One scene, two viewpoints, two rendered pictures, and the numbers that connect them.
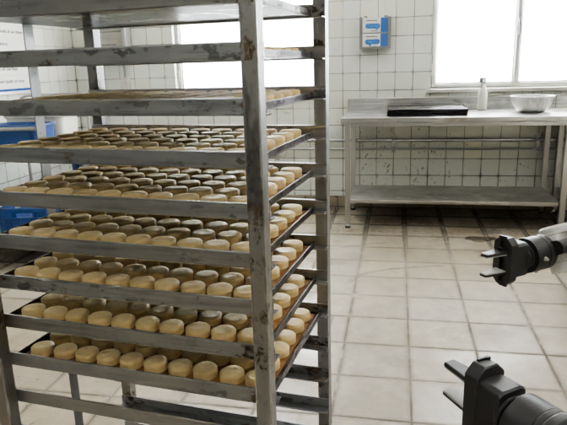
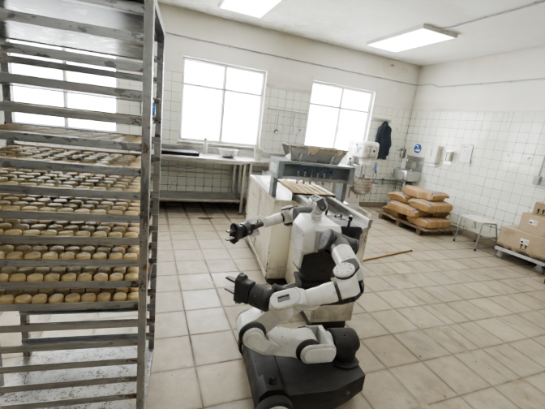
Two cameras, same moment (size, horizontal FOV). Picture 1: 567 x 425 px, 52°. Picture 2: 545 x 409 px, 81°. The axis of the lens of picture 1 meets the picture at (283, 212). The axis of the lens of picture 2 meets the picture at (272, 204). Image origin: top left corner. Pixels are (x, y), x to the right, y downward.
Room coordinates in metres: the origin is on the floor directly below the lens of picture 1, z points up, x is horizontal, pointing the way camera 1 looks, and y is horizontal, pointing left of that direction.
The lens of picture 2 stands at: (-0.25, 0.28, 1.45)
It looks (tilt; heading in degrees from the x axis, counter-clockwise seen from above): 14 degrees down; 326
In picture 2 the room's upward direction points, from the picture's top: 7 degrees clockwise
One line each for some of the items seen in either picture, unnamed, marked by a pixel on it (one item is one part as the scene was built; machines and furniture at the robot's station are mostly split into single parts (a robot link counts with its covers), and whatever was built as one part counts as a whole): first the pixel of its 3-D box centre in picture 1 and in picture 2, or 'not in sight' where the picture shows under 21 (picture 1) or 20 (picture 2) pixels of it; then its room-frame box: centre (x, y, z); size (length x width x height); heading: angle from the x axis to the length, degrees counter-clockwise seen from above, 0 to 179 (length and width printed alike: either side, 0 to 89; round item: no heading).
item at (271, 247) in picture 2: not in sight; (287, 223); (2.49, -1.77, 0.42); 1.28 x 0.72 x 0.84; 162
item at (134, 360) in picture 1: (132, 361); (56, 299); (1.13, 0.33, 0.69); 0.05 x 0.05 x 0.02
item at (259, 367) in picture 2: not in sight; (305, 357); (0.91, -0.84, 0.19); 0.64 x 0.52 x 0.33; 72
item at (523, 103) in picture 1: (531, 103); (228, 152); (4.57, -1.95, 0.94); 0.33 x 0.33 x 0.12
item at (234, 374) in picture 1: (231, 375); (119, 297); (1.06, 0.11, 0.69); 0.05 x 0.05 x 0.02
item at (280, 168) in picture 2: not in sight; (309, 179); (2.04, -1.62, 1.01); 0.72 x 0.33 x 0.34; 72
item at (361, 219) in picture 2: not in sight; (317, 192); (2.10, -1.80, 0.87); 2.01 x 0.03 x 0.07; 162
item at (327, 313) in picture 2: not in sight; (320, 258); (1.56, -1.46, 0.45); 0.70 x 0.34 x 0.90; 162
